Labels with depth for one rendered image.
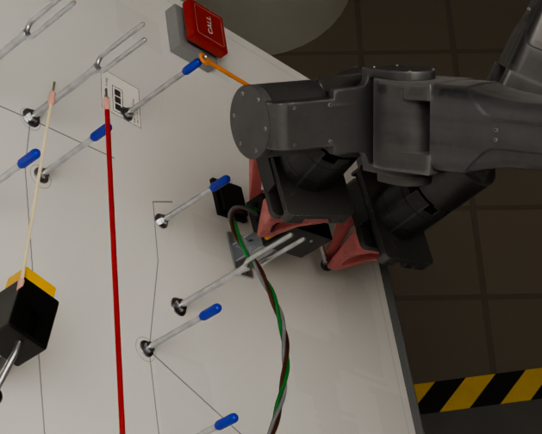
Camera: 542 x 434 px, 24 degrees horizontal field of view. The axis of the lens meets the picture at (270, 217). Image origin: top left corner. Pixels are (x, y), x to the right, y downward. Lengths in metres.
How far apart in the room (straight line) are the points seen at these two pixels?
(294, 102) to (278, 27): 1.72
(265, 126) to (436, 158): 0.13
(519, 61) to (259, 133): 0.28
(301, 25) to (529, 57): 1.57
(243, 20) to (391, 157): 1.69
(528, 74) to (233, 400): 0.38
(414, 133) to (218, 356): 0.30
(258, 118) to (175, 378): 0.24
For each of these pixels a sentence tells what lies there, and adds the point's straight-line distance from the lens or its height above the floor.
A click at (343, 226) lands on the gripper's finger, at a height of 1.06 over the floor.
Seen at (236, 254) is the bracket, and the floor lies 1.06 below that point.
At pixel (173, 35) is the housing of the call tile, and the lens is 1.30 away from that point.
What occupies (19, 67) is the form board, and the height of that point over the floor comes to 1.24.
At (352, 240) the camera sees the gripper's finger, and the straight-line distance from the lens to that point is 1.20.
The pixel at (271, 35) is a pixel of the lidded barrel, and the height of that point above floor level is 0.07.
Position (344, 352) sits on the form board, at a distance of 1.28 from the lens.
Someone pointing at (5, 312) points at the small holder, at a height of 1.34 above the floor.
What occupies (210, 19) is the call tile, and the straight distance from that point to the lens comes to 1.32.
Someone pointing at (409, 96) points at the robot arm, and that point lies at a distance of 0.91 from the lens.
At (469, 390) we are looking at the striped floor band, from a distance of 2.32.
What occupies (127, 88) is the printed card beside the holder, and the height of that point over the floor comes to 1.15.
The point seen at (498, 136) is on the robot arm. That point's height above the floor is 1.39.
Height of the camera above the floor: 2.09
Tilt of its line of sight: 58 degrees down
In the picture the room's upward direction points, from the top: straight up
